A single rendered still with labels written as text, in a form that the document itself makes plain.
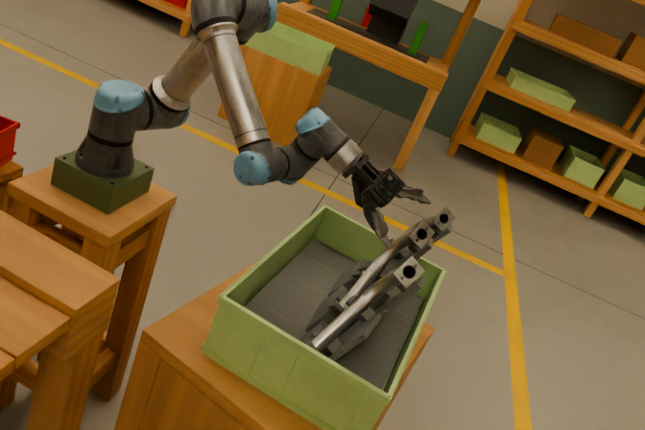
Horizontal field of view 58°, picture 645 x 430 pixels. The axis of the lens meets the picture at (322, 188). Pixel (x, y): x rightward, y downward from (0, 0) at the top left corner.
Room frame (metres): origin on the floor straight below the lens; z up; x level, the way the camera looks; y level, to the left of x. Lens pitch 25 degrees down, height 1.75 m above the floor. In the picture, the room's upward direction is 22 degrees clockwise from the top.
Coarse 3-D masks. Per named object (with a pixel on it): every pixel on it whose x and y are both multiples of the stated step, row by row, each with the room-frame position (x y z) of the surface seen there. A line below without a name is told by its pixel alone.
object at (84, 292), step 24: (0, 216) 1.03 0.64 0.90; (0, 240) 0.96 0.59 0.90; (24, 240) 0.99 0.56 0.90; (48, 240) 1.02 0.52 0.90; (0, 264) 0.90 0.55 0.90; (24, 264) 0.92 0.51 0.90; (48, 264) 0.95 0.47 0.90; (72, 264) 0.98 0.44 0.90; (24, 288) 0.88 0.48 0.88; (48, 288) 0.88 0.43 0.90; (72, 288) 0.91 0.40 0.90; (96, 288) 0.94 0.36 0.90; (72, 312) 0.86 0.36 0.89; (96, 312) 0.93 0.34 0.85; (72, 336) 0.86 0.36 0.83; (96, 336) 0.95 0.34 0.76
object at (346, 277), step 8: (440, 232) 1.38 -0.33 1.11; (448, 232) 1.38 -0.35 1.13; (360, 264) 1.39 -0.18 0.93; (392, 264) 1.40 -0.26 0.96; (344, 272) 1.43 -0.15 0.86; (352, 272) 1.36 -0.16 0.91; (344, 280) 1.33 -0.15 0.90; (352, 280) 1.30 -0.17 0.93; (336, 288) 1.31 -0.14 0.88; (328, 296) 1.30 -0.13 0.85
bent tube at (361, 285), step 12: (420, 228) 1.21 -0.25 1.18; (396, 240) 1.27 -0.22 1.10; (408, 240) 1.23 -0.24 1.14; (420, 240) 1.19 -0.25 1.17; (384, 252) 1.26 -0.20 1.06; (396, 252) 1.26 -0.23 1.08; (372, 264) 1.24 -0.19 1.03; (384, 264) 1.24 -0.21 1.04; (372, 276) 1.21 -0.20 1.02; (360, 288) 1.18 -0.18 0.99
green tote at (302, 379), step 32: (320, 224) 1.58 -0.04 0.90; (352, 224) 1.55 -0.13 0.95; (288, 256) 1.37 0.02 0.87; (352, 256) 1.54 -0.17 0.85; (256, 288) 1.20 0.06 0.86; (224, 320) 0.99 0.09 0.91; (256, 320) 0.97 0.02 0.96; (416, 320) 1.40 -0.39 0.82; (224, 352) 0.98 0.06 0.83; (256, 352) 0.97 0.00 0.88; (288, 352) 0.95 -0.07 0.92; (256, 384) 0.96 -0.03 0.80; (288, 384) 0.94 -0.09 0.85; (320, 384) 0.93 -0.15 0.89; (352, 384) 0.91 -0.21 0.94; (320, 416) 0.92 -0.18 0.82; (352, 416) 0.91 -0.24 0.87
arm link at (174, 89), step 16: (256, 0) 1.35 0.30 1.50; (272, 0) 1.40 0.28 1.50; (240, 16) 1.31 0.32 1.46; (256, 16) 1.35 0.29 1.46; (272, 16) 1.40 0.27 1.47; (240, 32) 1.36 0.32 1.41; (256, 32) 1.41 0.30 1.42; (192, 48) 1.40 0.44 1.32; (176, 64) 1.42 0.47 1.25; (192, 64) 1.40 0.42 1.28; (208, 64) 1.40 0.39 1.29; (160, 80) 1.45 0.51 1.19; (176, 80) 1.41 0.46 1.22; (192, 80) 1.41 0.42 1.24; (160, 96) 1.42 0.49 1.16; (176, 96) 1.43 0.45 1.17; (160, 112) 1.42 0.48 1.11; (176, 112) 1.44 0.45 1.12; (160, 128) 1.45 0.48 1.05
